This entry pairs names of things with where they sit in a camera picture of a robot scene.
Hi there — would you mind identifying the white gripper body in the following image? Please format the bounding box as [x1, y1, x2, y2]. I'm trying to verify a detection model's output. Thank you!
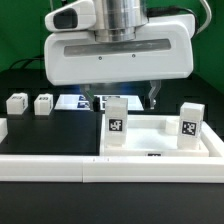
[44, 14, 194, 85]

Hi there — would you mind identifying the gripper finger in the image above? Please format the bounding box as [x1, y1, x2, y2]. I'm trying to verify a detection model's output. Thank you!
[82, 84, 97, 111]
[148, 80, 161, 109]

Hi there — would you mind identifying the white square table top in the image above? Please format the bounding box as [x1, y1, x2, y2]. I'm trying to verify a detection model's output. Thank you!
[100, 115, 209, 157]

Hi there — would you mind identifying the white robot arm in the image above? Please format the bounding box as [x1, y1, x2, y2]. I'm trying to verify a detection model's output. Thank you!
[44, 0, 196, 107]

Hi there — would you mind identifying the white sheet with markers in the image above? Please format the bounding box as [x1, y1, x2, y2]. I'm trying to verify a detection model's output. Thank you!
[55, 94, 143, 111]

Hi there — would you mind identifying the white U-shaped obstacle fence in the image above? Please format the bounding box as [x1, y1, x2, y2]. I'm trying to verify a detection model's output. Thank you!
[0, 123, 224, 183]

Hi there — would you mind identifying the white camera cable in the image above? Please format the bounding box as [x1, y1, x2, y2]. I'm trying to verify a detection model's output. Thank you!
[146, 0, 213, 36]

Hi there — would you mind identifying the black cable bundle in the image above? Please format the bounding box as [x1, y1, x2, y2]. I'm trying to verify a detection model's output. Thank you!
[8, 58, 46, 70]

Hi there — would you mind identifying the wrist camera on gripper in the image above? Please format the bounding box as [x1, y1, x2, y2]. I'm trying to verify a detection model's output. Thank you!
[45, 0, 96, 32]

